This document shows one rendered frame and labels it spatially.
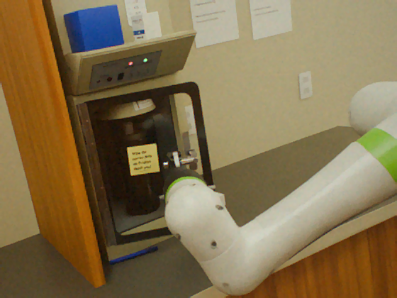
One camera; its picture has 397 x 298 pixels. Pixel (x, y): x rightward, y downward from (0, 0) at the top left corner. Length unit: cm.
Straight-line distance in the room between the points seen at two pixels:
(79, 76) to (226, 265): 56
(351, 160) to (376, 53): 172
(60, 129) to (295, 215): 55
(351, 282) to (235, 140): 78
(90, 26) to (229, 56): 97
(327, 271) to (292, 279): 13
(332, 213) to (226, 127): 116
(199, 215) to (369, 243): 81
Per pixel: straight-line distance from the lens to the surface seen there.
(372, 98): 111
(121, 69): 122
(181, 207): 86
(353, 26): 251
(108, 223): 132
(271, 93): 218
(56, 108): 114
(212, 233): 87
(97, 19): 116
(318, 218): 93
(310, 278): 144
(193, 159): 123
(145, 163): 127
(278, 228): 92
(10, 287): 142
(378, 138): 96
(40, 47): 113
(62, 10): 125
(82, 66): 116
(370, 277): 162
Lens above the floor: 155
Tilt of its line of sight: 15 degrees down
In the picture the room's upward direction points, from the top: 10 degrees counter-clockwise
